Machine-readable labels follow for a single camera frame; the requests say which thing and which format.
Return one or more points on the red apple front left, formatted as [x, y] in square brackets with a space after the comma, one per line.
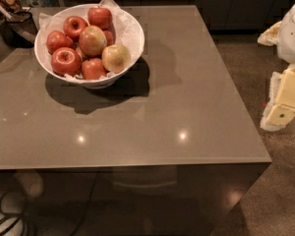
[66, 61]

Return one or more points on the red apple back left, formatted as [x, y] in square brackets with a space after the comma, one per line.
[73, 26]

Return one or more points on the red apple back right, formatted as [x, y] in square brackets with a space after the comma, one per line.
[100, 17]

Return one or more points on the red-green apple centre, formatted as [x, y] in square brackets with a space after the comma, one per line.
[92, 41]

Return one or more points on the white ceramic bowl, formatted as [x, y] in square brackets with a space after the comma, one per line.
[134, 40]

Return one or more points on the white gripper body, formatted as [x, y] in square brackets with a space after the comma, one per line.
[293, 36]

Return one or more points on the yellow-green apple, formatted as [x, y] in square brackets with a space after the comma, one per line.
[116, 58]

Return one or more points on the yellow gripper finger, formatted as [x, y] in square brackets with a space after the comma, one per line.
[280, 110]

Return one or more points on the small red apple hidden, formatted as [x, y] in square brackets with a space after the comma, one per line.
[109, 37]

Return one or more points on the black basket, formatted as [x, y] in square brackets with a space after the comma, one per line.
[20, 32]

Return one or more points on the white paper bowl liner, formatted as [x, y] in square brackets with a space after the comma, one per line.
[128, 27]

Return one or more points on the red apple front middle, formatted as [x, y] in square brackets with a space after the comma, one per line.
[93, 69]

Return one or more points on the red apple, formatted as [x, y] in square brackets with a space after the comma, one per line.
[73, 26]
[100, 17]
[93, 69]
[57, 39]
[66, 61]

